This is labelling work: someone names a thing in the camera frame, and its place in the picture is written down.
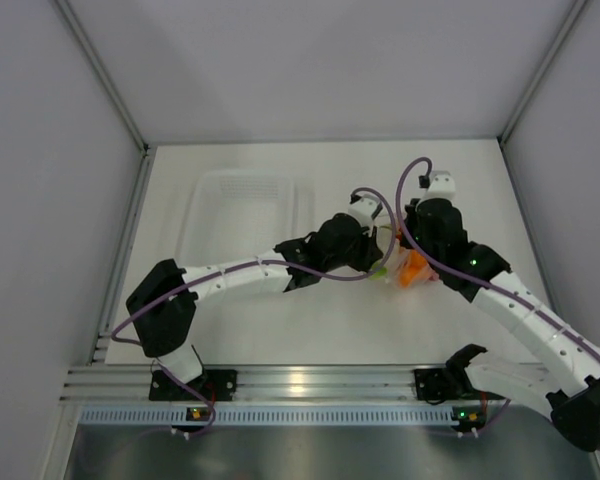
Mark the fake orange fruit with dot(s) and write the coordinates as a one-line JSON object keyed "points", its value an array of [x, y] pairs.
{"points": [[413, 270]]}

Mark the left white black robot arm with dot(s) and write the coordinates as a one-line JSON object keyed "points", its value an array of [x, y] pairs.
{"points": [[163, 306]]}

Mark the fake white cauliflower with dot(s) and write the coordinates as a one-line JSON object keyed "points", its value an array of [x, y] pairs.
{"points": [[385, 255]]}

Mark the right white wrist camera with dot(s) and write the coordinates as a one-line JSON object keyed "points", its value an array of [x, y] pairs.
{"points": [[437, 184]]}

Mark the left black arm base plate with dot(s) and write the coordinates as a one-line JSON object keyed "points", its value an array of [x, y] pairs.
{"points": [[214, 384]]}

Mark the clear zip top bag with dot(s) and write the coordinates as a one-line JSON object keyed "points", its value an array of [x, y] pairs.
{"points": [[402, 253]]}

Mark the white plastic basket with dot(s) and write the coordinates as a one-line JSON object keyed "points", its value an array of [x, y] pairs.
{"points": [[236, 213]]}

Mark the aluminium mounting rail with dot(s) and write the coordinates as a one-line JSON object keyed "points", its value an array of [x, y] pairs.
{"points": [[250, 383]]}

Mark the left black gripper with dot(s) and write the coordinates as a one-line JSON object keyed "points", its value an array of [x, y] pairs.
{"points": [[370, 250]]}

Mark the white slotted cable duct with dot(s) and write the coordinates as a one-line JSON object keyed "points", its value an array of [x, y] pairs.
{"points": [[231, 415]]}

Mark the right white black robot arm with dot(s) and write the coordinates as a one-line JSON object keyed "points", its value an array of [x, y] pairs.
{"points": [[566, 390]]}

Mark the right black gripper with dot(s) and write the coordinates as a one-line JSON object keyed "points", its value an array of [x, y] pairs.
{"points": [[411, 213]]}

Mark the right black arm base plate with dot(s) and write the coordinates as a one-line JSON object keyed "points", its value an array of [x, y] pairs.
{"points": [[435, 385]]}

